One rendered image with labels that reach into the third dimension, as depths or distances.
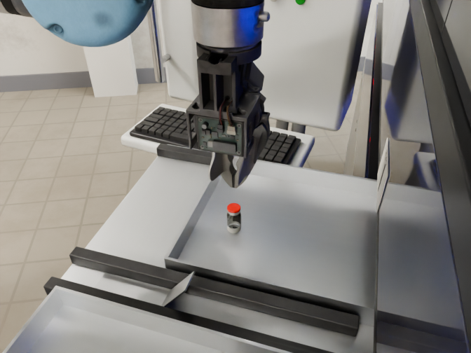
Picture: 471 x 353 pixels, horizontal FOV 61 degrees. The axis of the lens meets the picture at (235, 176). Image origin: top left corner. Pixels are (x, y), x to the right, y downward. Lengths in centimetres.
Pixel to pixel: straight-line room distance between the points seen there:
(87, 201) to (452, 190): 200
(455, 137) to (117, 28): 21
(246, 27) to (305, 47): 56
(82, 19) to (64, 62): 305
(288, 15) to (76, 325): 74
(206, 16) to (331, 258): 38
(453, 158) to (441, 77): 10
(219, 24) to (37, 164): 219
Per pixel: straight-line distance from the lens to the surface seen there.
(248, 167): 54
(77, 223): 205
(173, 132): 98
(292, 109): 104
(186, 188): 72
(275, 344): 50
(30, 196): 230
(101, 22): 26
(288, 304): 53
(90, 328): 56
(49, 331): 57
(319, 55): 97
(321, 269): 59
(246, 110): 44
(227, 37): 42
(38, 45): 331
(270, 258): 60
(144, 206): 69
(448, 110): 30
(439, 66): 36
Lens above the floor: 133
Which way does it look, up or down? 38 degrees down
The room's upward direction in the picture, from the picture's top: straight up
